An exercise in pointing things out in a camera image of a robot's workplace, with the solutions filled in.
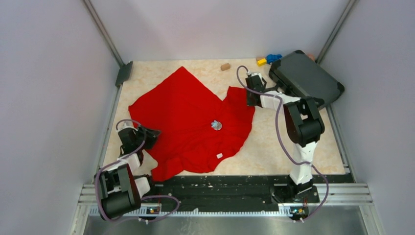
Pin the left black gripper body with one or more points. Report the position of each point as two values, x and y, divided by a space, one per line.
140 136

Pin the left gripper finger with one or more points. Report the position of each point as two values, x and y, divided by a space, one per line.
149 143
150 134

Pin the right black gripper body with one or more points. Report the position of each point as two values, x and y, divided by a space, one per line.
249 100

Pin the red t-shirt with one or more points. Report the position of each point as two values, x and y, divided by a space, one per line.
182 108

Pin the round glitter brooch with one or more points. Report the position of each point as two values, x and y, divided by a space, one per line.
221 126

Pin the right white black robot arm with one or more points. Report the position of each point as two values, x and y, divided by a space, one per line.
304 127

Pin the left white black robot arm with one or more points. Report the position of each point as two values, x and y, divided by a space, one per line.
119 191

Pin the yellow toy block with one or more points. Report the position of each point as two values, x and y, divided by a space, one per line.
261 62

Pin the brown wooden block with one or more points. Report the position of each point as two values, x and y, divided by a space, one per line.
225 67

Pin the dark grey carrying case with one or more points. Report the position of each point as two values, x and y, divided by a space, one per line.
299 76

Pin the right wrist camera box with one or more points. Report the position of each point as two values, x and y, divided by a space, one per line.
257 79

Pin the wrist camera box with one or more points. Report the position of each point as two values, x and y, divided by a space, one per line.
257 79
125 126

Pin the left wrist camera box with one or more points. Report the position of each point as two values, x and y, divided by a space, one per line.
125 126

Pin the black corner bracket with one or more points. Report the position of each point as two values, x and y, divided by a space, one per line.
124 74

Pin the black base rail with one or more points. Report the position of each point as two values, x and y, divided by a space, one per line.
254 193

